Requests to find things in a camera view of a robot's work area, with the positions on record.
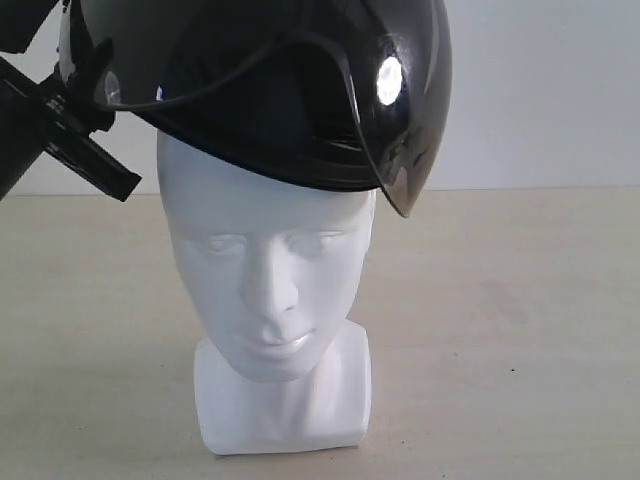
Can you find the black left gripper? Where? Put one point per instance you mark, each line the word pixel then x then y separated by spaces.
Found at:
pixel 49 117

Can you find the black helmet with visor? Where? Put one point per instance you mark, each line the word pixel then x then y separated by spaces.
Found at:
pixel 341 96

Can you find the white mannequin head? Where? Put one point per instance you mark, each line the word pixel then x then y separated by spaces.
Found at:
pixel 272 271

